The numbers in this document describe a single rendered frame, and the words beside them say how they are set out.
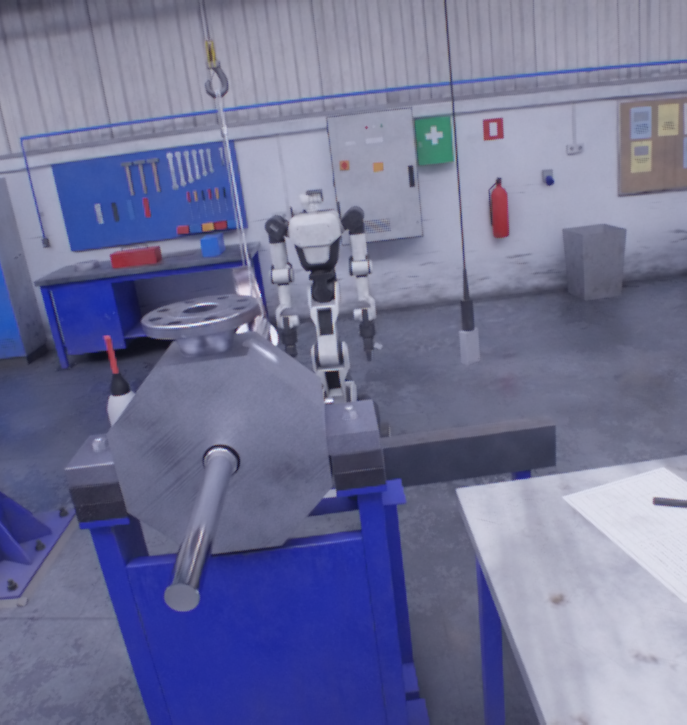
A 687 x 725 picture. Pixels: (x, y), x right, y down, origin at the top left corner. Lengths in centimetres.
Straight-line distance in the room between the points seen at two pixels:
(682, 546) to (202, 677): 123
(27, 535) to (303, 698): 210
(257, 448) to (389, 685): 80
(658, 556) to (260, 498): 87
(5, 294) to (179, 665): 547
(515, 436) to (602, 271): 476
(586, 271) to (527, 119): 159
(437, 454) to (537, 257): 518
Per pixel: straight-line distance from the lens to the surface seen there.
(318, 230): 351
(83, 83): 709
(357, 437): 149
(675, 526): 159
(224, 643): 185
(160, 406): 148
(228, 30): 679
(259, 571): 170
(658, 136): 731
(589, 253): 654
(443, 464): 198
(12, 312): 700
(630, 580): 142
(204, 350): 146
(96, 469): 160
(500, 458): 202
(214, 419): 147
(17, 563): 357
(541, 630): 130
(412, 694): 235
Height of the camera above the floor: 174
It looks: 19 degrees down
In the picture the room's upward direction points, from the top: 7 degrees counter-clockwise
